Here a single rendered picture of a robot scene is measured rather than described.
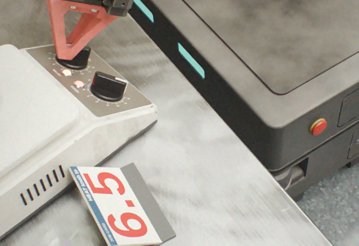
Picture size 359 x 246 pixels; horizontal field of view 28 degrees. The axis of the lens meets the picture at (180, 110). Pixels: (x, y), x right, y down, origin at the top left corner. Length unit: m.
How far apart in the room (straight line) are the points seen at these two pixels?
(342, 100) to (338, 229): 0.34
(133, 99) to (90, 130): 0.07
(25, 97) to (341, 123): 0.80
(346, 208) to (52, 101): 1.00
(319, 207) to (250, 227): 0.89
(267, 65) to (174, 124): 0.57
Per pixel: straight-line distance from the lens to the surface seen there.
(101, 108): 0.66
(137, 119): 0.68
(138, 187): 0.67
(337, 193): 1.56
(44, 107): 0.64
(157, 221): 0.65
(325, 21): 1.35
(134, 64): 0.77
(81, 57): 0.71
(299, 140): 1.27
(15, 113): 0.64
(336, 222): 1.52
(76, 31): 0.71
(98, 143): 0.66
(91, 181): 0.65
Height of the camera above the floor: 1.33
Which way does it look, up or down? 53 degrees down
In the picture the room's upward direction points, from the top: 5 degrees counter-clockwise
